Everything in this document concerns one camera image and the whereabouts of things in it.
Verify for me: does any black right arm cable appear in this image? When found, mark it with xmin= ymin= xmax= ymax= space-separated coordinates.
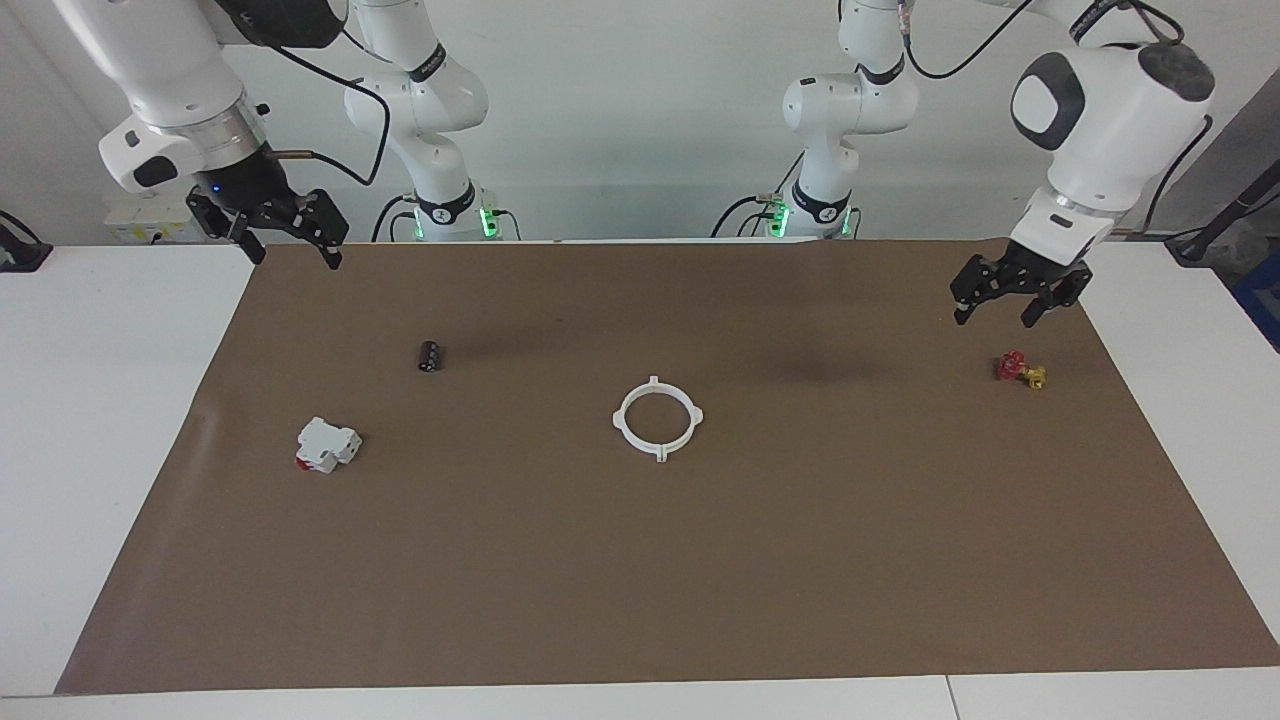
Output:
xmin=240 ymin=20 xmax=393 ymax=189

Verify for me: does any black table clamp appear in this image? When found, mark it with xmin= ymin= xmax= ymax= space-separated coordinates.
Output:
xmin=0 ymin=210 xmax=53 ymax=273

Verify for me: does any brown table mat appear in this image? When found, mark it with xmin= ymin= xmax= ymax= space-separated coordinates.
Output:
xmin=55 ymin=238 xmax=1280 ymax=695

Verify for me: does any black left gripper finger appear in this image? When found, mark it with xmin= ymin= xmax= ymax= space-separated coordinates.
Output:
xmin=950 ymin=255 xmax=1006 ymax=327
xmin=1020 ymin=262 xmax=1093 ymax=330

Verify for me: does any black base power cable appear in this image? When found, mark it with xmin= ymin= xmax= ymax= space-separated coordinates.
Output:
xmin=710 ymin=150 xmax=801 ymax=241
xmin=372 ymin=192 xmax=421 ymax=243

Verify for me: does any dark grey board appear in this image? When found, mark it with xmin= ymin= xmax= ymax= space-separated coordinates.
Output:
xmin=1170 ymin=68 xmax=1280 ymax=241

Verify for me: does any red handwheel yellow valve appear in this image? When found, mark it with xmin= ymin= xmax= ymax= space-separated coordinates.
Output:
xmin=995 ymin=351 xmax=1048 ymax=390

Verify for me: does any white circuit breaker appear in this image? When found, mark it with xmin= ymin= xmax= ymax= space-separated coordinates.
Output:
xmin=296 ymin=417 xmax=362 ymax=475

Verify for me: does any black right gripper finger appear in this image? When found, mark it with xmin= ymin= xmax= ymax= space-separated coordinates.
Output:
xmin=290 ymin=188 xmax=350 ymax=271
xmin=186 ymin=190 xmax=267 ymax=265

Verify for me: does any white half-ring pipe clamp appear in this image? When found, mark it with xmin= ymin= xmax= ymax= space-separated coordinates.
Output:
xmin=612 ymin=376 xmax=663 ymax=464
xmin=652 ymin=376 xmax=705 ymax=464

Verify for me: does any black stand pole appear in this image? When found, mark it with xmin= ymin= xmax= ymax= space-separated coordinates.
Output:
xmin=1165 ymin=160 xmax=1280 ymax=264

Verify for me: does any blue crate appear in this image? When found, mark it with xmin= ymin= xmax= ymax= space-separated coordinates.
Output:
xmin=1233 ymin=252 xmax=1280 ymax=353

